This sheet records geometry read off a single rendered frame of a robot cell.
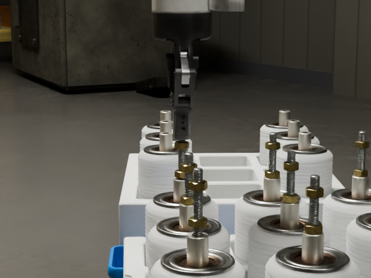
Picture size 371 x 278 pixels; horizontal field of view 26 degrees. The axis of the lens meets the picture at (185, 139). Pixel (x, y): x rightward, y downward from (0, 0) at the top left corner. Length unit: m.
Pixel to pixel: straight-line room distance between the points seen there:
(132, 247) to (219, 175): 0.49
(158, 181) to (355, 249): 0.47
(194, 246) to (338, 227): 0.30
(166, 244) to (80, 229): 0.89
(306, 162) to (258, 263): 0.43
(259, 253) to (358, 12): 2.96
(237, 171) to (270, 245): 0.64
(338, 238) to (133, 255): 0.27
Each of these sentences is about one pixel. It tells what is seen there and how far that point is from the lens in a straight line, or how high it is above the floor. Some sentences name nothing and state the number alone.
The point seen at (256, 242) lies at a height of 0.24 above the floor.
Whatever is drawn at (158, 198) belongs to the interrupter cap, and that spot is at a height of 0.25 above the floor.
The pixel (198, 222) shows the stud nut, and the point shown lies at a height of 0.30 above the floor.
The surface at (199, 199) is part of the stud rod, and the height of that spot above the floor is 0.32.
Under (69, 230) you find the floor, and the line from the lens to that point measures 1.78.
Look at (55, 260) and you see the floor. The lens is 1.60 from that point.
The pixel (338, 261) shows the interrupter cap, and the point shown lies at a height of 0.25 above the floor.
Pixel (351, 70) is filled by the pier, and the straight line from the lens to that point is 3.87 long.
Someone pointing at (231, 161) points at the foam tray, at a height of 0.17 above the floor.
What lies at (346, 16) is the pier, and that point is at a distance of 3.88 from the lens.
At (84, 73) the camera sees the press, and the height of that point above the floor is 0.10.
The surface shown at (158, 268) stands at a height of 0.25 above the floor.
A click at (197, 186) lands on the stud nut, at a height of 0.33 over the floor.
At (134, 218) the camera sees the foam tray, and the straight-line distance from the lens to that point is 1.31.
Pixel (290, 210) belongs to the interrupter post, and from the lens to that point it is 0.94.
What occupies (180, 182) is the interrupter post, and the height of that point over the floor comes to 0.28.
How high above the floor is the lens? 0.53
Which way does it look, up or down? 11 degrees down
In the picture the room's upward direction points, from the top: straight up
